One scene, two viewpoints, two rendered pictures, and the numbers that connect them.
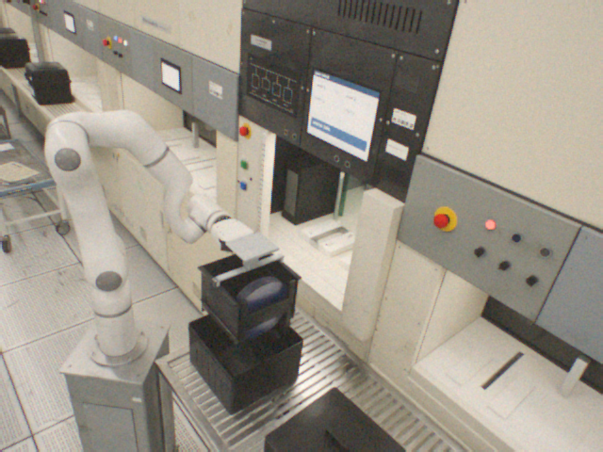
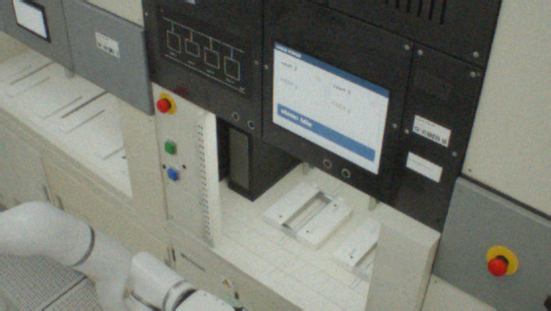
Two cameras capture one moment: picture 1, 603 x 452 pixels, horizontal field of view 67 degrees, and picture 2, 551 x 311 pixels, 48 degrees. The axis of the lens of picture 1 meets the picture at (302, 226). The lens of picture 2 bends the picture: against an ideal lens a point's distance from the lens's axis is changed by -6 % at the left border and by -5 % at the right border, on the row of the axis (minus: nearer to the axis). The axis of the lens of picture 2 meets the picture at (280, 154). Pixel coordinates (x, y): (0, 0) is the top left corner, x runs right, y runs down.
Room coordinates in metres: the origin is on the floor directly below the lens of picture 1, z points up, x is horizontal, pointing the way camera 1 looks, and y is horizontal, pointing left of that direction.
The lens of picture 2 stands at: (0.33, 0.18, 2.37)
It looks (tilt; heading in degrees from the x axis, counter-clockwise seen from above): 40 degrees down; 351
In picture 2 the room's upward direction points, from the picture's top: 2 degrees clockwise
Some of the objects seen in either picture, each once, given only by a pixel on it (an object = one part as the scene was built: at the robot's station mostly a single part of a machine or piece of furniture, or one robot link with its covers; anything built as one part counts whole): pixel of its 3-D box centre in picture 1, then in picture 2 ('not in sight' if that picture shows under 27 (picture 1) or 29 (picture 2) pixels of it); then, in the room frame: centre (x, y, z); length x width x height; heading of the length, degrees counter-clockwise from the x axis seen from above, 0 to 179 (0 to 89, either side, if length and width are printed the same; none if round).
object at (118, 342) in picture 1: (116, 326); not in sight; (1.12, 0.59, 0.85); 0.19 x 0.19 x 0.18
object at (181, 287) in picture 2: (220, 224); (182, 299); (1.21, 0.25, 1.25); 0.09 x 0.03 x 0.08; 133
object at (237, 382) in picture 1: (245, 349); not in sight; (1.08, 0.14, 0.85); 0.28 x 0.28 x 0.17; 43
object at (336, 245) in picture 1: (330, 235); (308, 213); (1.79, -0.13, 0.89); 0.22 x 0.21 x 0.04; 134
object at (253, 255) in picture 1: (249, 287); not in sight; (1.08, 0.14, 1.11); 0.24 x 0.20 x 0.32; 133
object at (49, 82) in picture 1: (48, 82); not in sight; (3.48, 2.09, 0.93); 0.30 x 0.28 x 0.26; 41
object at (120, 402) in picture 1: (129, 414); not in sight; (1.12, 0.59, 0.38); 0.28 x 0.28 x 0.76; 89
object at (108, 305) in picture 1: (107, 270); not in sight; (1.14, 0.60, 1.07); 0.19 x 0.12 x 0.24; 27
